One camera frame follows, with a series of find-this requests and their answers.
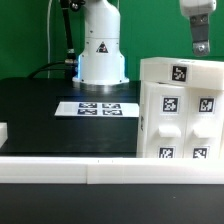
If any white marker sheet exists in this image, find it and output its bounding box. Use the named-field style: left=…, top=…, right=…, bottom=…
left=55, top=102, right=139, bottom=118

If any black cable bundle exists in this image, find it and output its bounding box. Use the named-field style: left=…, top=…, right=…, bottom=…
left=27, top=0, right=86, bottom=80

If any white front fence bar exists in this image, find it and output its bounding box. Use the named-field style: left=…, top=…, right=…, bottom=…
left=0, top=157, right=224, bottom=184

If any white cabinet top box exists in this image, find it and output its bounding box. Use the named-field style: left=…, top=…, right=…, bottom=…
left=140, top=57, right=224, bottom=90

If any white cabinet door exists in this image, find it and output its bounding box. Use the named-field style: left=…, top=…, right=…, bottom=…
left=145, top=83, right=188, bottom=158
left=184, top=88, right=224, bottom=159

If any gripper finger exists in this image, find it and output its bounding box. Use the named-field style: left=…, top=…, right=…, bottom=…
left=190, top=14, right=210, bottom=56

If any white thin cable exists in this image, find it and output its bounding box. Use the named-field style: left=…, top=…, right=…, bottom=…
left=46, top=0, right=54, bottom=79

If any white cabinet body box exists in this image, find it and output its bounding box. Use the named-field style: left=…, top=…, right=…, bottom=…
left=135, top=79, right=224, bottom=160

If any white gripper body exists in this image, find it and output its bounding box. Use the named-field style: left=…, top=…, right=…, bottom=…
left=179, top=0, right=217, bottom=17

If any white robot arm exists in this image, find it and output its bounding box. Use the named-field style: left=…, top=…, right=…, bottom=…
left=72, top=0, right=217, bottom=91

